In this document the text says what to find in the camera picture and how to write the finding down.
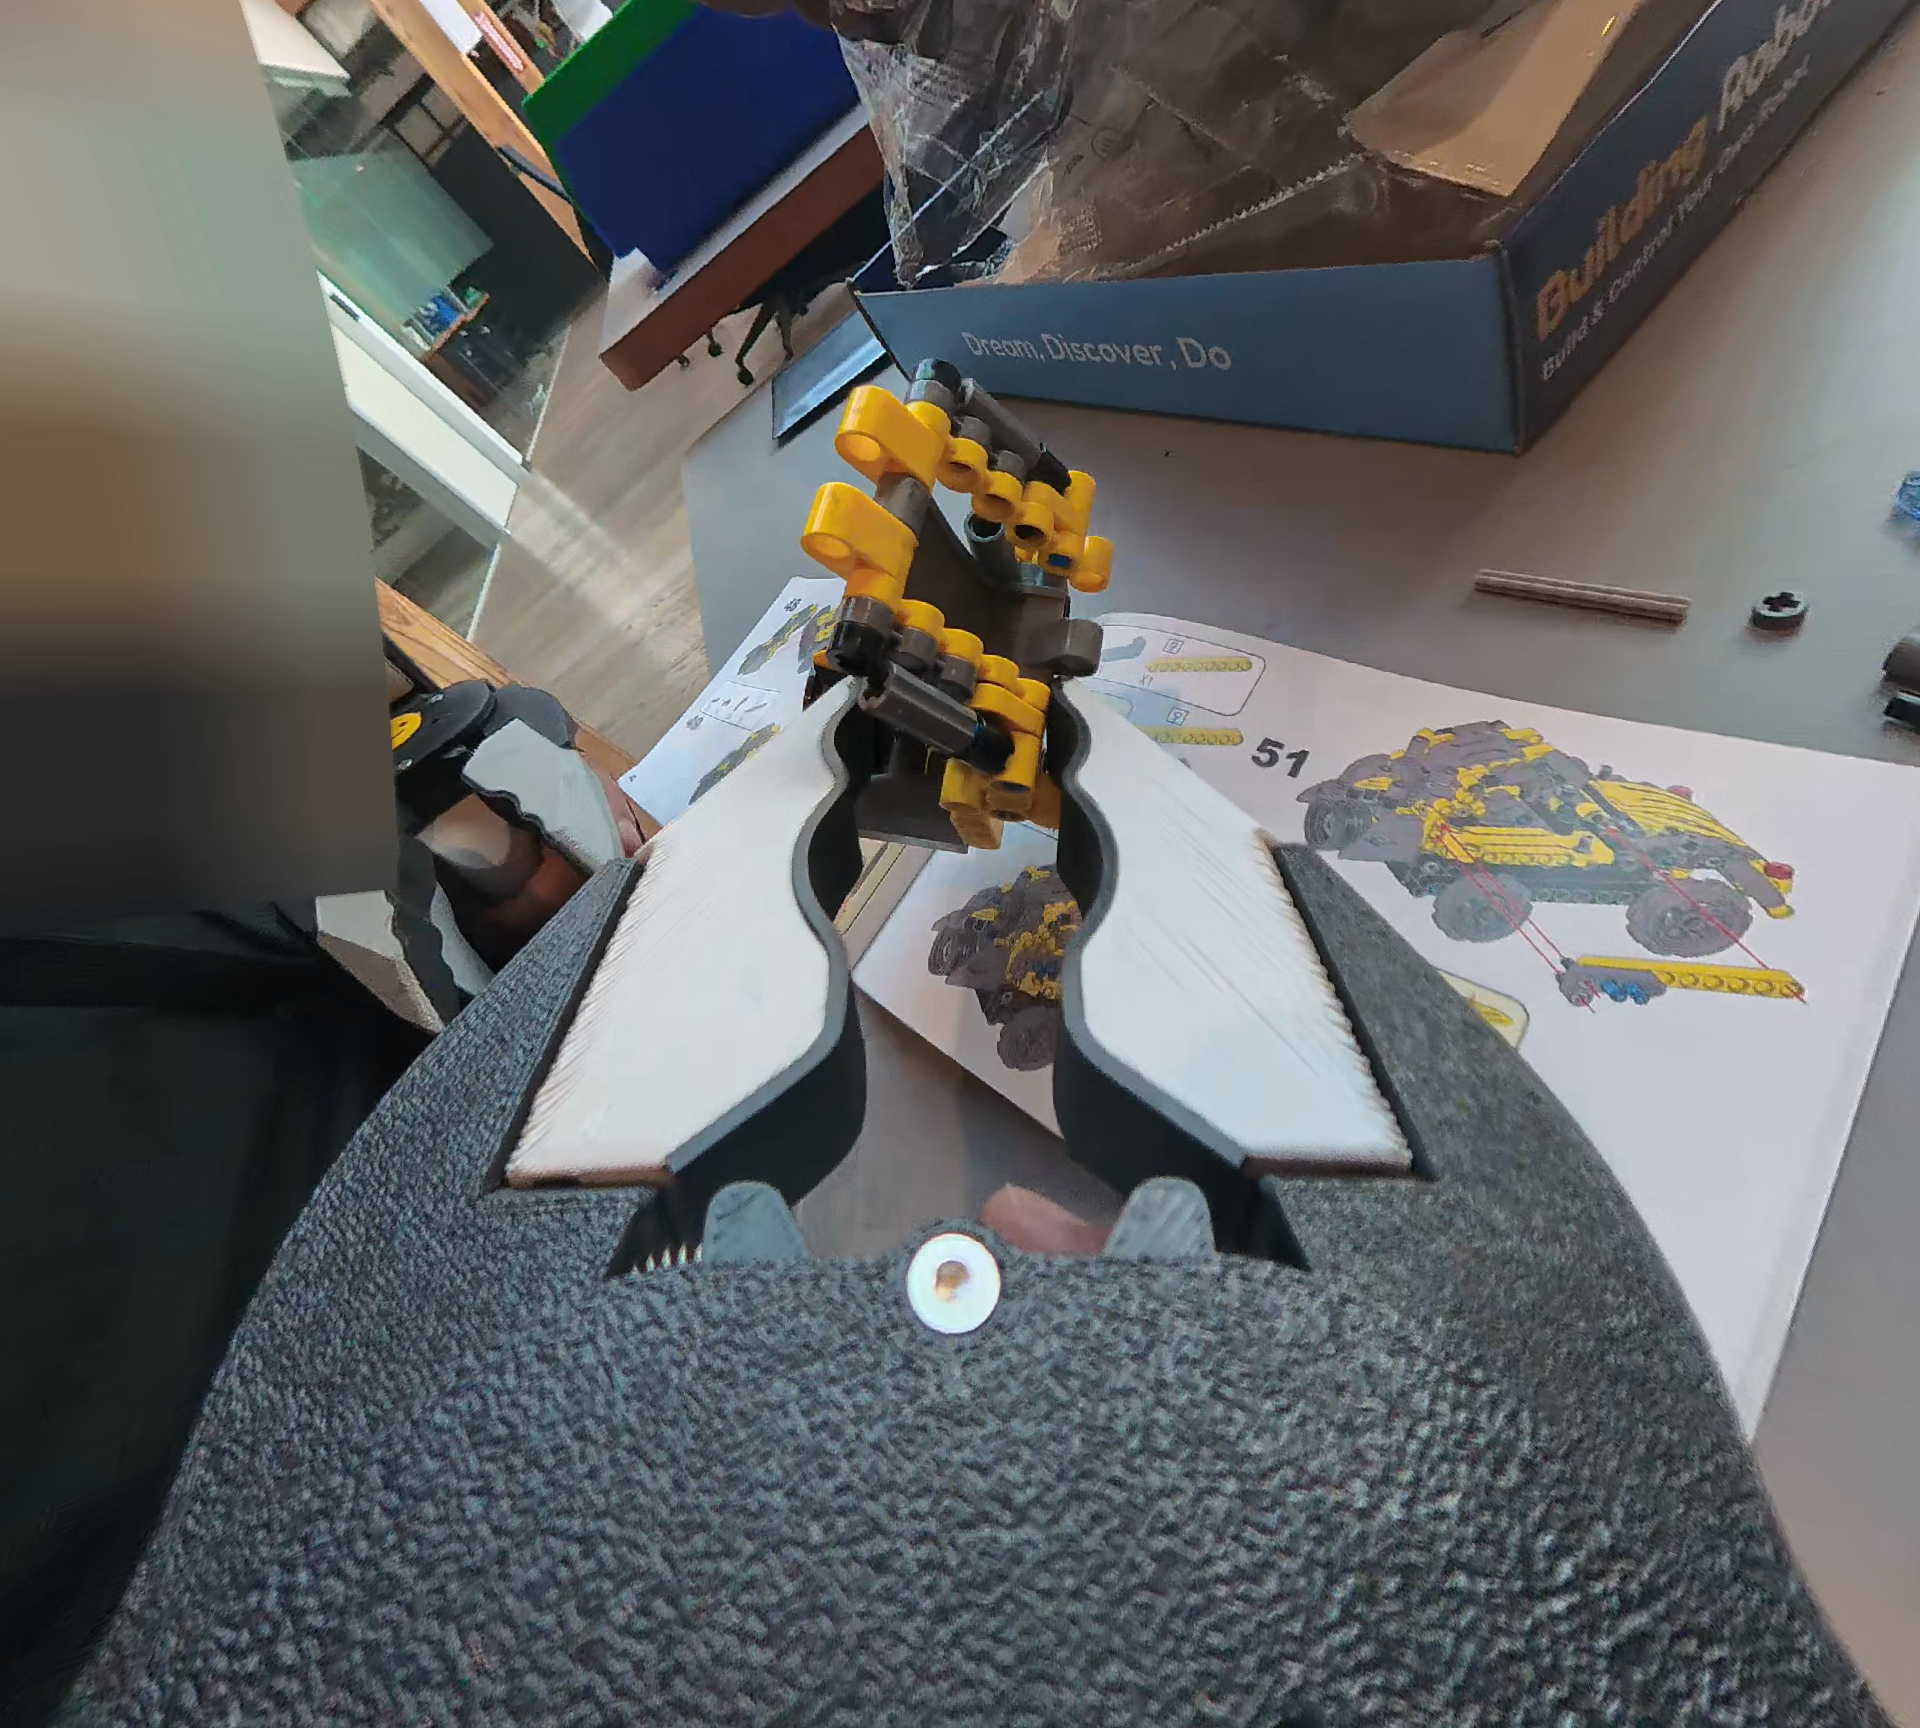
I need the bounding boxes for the blue green partition panel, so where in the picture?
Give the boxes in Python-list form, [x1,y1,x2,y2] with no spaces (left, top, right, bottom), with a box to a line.
[519,0,876,279]

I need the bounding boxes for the white instruction booklet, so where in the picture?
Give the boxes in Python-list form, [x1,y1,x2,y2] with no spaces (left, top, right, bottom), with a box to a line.
[622,572,1920,1443]

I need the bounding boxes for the person's left hand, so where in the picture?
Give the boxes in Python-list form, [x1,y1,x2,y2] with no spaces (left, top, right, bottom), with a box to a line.
[427,798,662,972]

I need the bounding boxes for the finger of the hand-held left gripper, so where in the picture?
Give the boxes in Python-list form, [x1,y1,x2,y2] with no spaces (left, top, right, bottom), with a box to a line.
[392,842,500,1029]
[456,721,624,878]

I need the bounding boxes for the blue cardboard kit box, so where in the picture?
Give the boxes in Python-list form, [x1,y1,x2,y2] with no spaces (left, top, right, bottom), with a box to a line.
[682,0,1920,459]

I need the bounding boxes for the black flat tablet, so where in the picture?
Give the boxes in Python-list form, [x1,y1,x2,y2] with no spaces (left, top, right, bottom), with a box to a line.
[769,306,891,459]

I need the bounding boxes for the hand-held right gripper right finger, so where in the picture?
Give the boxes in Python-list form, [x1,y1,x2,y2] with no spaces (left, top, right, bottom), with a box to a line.
[1046,685,1417,1179]

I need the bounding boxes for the yellow brick arm with piston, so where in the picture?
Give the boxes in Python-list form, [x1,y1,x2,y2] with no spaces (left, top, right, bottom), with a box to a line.
[794,361,1121,852]

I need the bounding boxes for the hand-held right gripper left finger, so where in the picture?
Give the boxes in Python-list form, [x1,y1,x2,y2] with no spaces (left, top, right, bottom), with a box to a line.
[503,679,871,1191]

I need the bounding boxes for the grey desk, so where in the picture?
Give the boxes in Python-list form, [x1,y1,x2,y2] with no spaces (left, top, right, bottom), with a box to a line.
[682,243,1920,1700]

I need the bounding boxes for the brown edged table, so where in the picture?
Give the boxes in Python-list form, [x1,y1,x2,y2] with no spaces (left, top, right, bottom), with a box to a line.
[597,114,891,396]

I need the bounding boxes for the grey axle rod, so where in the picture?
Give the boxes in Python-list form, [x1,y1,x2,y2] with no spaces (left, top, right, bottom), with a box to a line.
[1474,568,1695,626]

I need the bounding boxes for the clear plastic bags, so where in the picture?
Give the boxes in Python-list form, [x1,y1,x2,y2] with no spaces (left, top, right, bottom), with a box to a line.
[802,0,1661,294]

